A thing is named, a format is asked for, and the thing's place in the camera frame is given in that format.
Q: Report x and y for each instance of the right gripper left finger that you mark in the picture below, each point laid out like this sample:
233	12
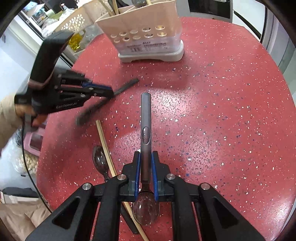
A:
93	212

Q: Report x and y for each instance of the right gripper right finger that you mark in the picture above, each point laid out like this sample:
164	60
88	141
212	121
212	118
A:
199	212

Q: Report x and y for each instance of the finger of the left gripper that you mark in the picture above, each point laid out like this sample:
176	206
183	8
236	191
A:
92	87
97	93

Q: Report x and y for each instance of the black spoon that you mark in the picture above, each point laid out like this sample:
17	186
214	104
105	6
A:
87	114

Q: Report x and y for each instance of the dark handled spoon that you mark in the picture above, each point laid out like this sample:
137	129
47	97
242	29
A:
145	208

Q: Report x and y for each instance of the person forearm beige sleeve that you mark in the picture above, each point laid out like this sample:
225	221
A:
10	119

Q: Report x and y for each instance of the left hand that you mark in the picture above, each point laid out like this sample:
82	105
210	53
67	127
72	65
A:
27	113

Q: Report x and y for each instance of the pink plastic stool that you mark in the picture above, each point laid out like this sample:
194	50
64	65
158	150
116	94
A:
33	141

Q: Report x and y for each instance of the brown spoon near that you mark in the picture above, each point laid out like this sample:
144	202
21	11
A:
100	163

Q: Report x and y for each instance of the beige utensil holder caddy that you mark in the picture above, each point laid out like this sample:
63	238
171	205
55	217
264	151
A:
149	32

